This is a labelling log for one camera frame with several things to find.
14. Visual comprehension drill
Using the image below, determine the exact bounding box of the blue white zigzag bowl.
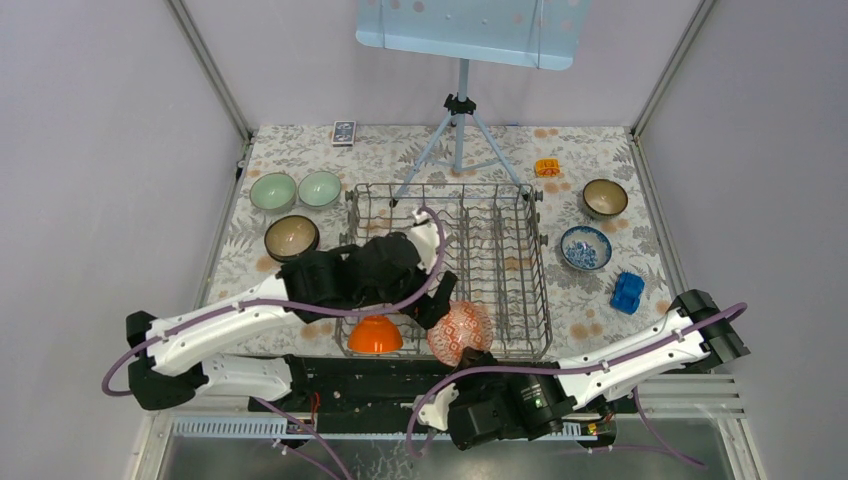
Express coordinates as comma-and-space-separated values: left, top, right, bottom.
427, 301, 494, 367

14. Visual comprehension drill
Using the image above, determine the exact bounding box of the pink speckled bowl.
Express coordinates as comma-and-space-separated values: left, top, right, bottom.
263, 215, 320, 263

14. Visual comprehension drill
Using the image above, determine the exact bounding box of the pale green checkered bowl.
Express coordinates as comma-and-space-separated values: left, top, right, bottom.
298, 171, 342, 210

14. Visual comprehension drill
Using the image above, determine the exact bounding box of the light green bowl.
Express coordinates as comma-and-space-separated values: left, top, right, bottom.
249, 173, 297, 214

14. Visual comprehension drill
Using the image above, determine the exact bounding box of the white blue floral bowl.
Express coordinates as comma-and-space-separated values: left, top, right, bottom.
560, 226, 612, 272

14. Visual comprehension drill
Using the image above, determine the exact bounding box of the dark brown patterned bowl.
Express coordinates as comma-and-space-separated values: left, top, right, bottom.
581, 178, 629, 219

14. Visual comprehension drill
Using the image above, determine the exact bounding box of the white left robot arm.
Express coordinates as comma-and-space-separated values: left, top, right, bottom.
126, 223, 456, 411

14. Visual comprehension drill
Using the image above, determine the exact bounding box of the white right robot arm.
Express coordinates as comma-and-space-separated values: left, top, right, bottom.
435, 290, 749, 450

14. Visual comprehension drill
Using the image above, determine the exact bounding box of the orange bowl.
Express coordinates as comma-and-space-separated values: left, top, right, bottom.
347, 315, 403, 355

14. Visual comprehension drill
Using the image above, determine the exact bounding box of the playing card box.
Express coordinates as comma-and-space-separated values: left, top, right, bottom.
331, 120, 357, 147

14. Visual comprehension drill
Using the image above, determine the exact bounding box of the blue plastic toy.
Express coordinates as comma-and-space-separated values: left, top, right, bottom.
610, 272, 645, 315

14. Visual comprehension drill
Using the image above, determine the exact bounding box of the small yellow orange toy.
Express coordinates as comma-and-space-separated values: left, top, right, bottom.
534, 158, 561, 178

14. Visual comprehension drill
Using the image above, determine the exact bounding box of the light blue tripod stand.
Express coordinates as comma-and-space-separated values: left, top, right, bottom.
389, 58, 532, 208

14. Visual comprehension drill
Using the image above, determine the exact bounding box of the light blue board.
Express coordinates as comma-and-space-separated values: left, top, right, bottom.
355, 0, 591, 71

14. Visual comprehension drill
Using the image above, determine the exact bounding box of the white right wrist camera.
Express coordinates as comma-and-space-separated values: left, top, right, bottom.
414, 383, 459, 432

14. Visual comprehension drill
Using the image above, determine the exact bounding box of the grey wire dish rack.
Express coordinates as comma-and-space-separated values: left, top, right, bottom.
339, 183, 552, 360

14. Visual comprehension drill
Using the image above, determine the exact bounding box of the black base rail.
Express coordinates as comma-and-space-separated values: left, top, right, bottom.
246, 354, 641, 435

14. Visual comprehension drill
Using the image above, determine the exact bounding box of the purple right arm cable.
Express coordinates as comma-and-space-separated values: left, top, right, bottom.
405, 301, 750, 473

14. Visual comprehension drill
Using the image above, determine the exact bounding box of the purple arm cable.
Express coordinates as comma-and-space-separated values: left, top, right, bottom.
100, 206, 452, 480
405, 301, 750, 473

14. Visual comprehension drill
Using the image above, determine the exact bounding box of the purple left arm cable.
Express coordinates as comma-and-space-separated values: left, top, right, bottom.
100, 206, 452, 480

